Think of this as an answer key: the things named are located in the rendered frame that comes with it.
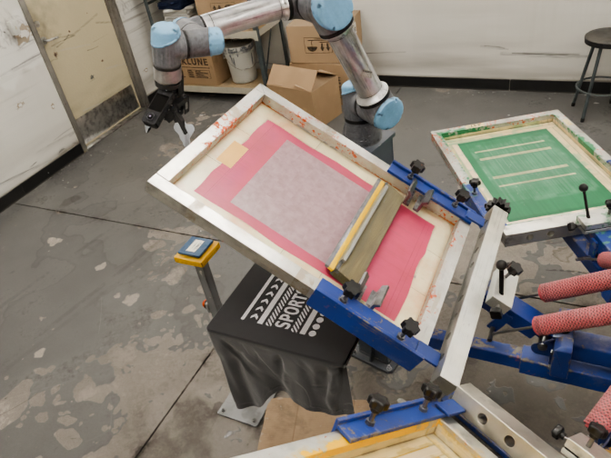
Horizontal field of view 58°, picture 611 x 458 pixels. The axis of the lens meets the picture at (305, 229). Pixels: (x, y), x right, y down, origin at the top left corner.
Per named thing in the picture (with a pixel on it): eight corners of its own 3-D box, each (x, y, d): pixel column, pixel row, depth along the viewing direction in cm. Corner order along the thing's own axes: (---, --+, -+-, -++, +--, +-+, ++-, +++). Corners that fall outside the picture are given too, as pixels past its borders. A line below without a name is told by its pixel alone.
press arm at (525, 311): (475, 303, 149) (485, 293, 145) (479, 289, 153) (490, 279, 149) (530, 339, 148) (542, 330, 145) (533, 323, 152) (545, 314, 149)
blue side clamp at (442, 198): (378, 183, 174) (389, 167, 169) (384, 174, 177) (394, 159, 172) (460, 234, 172) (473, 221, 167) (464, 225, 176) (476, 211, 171)
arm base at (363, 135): (356, 125, 220) (354, 103, 214) (389, 133, 212) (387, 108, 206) (335, 143, 211) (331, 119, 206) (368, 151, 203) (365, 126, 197)
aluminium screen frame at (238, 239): (144, 191, 137) (146, 181, 134) (256, 92, 177) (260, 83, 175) (415, 367, 134) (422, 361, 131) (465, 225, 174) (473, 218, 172)
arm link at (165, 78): (170, 74, 147) (145, 65, 149) (171, 90, 150) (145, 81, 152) (186, 64, 153) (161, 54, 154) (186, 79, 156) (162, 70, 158)
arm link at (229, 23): (308, -28, 176) (162, 13, 160) (326, -24, 168) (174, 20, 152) (313, 10, 183) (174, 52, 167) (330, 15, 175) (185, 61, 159)
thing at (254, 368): (237, 410, 201) (208, 330, 176) (242, 403, 204) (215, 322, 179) (356, 449, 182) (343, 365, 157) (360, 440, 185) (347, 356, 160)
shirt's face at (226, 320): (206, 329, 178) (205, 327, 178) (269, 245, 208) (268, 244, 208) (345, 365, 158) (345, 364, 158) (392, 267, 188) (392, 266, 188)
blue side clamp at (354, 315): (305, 303, 135) (315, 289, 130) (313, 290, 139) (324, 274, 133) (409, 372, 134) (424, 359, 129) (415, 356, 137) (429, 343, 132)
